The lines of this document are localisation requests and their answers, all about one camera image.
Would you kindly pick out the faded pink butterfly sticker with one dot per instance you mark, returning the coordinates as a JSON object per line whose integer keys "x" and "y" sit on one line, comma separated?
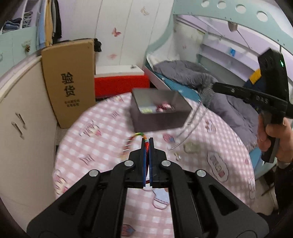
{"x": 112, "y": 56}

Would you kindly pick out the grey metal box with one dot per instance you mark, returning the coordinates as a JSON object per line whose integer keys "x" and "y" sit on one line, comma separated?
{"x": 158, "y": 121}

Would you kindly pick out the teal bed sheet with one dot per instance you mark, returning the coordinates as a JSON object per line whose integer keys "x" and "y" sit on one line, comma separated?
{"x": 180, "y": 88}

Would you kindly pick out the pink checked tablecloth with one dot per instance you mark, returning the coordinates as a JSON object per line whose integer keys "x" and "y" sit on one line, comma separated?
{"x": 103, "y": 137}

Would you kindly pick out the navy and yellow jacket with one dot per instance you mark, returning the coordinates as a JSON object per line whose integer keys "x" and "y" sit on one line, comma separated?
{"x": 254, "y": 79}

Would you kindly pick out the brown hanging ornament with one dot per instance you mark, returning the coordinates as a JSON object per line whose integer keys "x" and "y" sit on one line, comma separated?
{"x": 232, "y": 26}

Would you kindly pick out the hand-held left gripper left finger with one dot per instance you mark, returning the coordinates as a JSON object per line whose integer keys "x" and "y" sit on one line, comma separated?
{"x": 143, "y": 160}

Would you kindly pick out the small blue box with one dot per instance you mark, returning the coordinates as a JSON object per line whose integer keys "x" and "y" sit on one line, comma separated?
{"x": 232, "y": 51}

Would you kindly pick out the light blue hanging shirt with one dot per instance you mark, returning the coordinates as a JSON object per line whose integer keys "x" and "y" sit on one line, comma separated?
{"x": 40, "y": 25}

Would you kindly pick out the black hanging jacket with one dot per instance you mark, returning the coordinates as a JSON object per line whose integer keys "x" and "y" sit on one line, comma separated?
{"x": 56, "y": 20}

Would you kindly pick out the yellow hanging jacket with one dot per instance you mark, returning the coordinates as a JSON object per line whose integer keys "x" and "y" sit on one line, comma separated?
{"x": 48, "y": 25}

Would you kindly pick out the black cloth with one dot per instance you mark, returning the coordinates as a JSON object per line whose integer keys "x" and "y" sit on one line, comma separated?
{"x": 97, "y": 45}

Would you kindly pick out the purple shelf unit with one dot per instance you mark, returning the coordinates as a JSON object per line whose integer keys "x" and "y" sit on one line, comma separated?
{"x": 25, "y": 9}

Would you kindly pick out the pale jade pendant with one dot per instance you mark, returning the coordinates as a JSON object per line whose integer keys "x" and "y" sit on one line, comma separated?
{"x": 191, "y": 148}

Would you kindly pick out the white board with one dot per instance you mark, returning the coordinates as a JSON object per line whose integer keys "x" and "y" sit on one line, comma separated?
{"x": 119, "y": 71}

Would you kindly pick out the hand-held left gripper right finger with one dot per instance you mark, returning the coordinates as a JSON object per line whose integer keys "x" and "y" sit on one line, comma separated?
{"x": 150, "y": 160}

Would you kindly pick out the red cloth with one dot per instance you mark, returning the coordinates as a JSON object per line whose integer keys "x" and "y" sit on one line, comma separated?
{"x": 121, "y": 85}

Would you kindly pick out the folded jeans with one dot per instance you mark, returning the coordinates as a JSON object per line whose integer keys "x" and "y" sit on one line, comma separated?
{"x": 11, "y": 24}

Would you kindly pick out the folded light clothes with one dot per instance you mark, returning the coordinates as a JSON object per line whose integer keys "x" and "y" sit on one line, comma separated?
{"x": 28, "y": 17}

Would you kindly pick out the grey duvet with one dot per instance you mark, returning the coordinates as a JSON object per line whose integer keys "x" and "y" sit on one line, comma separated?
{"x": 229, "y": 107}

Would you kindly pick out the mint bunk bed frame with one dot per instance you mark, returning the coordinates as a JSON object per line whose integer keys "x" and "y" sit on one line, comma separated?
{"x": 194, "y": 8}

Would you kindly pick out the white wardrobe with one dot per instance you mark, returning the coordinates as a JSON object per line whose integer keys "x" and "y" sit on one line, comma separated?
{"x": 128, "y": 27}

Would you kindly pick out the mint drawer unit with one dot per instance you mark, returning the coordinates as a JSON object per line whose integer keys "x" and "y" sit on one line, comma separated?
{"x": 13, "y": 50}

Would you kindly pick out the small binder clip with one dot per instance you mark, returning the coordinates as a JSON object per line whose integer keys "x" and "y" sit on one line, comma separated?
{"x": 132, "y": 66}

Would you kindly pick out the pinecone drawer ornament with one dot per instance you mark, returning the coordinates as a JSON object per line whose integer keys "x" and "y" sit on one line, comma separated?
{"x": 27, "y": 48}

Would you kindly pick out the beige butterfly sticker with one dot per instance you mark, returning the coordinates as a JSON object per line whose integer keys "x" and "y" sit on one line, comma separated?
{"x": 144, "y": 11}

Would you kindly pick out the white pillow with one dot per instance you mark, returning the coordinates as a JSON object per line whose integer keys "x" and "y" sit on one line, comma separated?
{"x": 152, "y": 60}

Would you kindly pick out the beige cabinet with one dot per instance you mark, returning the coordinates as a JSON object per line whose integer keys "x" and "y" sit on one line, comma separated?
{"x": 25, "y": 125}

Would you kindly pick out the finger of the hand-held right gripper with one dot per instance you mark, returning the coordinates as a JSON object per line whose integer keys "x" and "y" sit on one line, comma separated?
{"x": 229, "y": 89}

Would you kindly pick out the tall cardboard box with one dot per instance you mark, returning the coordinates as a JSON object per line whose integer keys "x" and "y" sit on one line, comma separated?
{"x": 68, "y": 87}

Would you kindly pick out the person's right hand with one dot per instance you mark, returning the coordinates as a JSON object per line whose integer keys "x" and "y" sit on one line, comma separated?
{"x": 285, "y": 141}

